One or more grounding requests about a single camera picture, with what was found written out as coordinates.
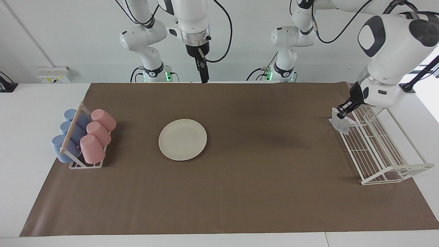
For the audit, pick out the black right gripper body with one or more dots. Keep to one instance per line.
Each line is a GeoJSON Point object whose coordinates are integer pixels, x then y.
{"type": "Point", "coordinates": [197, 51]}

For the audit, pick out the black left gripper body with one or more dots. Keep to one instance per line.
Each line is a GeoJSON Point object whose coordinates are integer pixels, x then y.
{"type": "Point", "coordinates": [356, 97]}

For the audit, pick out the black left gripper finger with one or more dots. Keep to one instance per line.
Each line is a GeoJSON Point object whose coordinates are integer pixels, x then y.
{"type": "Point", "coordinates": [345, 113]}
{"type": "Point", "coordinates": [340, 114]}

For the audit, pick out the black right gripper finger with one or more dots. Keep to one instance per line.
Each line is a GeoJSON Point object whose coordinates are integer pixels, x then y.
{"type": "Point", "coordinates": [204, 76]}

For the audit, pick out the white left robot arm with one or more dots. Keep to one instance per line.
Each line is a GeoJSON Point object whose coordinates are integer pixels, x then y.
{"type": "Point", "coordinates": [391, 55]}

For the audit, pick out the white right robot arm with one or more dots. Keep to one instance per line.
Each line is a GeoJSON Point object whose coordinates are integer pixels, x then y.
{"type": "Point", "coordinates": [192, 17]}

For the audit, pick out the cream round plate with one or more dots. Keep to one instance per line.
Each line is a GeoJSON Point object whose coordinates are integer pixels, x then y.
{"type": "Point", "coordinates": [182, 139]}

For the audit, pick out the pink cup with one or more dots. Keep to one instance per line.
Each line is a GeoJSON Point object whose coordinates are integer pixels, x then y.
{"type": "Point", "coordinates": [92, 149]}
{"type": "Point", "coordinates": [99, 133]}
{"type": "Point", "coordinates": [104, 119]}

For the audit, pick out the brown table mat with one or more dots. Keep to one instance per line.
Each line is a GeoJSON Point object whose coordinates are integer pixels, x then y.
{"type": "Point", "coordinates": [240, 192]}

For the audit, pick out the blue cup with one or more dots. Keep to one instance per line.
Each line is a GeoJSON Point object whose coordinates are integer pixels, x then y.
{"type": "Point", "coordinates": [66, 127]}
{"type": "Point", "coordinates": [59, 145]}
{"type": "Point", "coordinates": [70, 114]}

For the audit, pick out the white cup holder rack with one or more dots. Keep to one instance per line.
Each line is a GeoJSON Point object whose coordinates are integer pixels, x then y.
{"type": "Point", "coordinates": [71, 131]}

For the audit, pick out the black table clamp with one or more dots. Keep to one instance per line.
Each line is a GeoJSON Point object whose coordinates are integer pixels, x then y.
{"type": "Point", "coordinates": [7, 87]}

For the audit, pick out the white wall socket box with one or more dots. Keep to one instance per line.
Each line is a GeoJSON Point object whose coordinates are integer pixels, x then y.
{"type": "Point", "coordinates": [55, 74]}

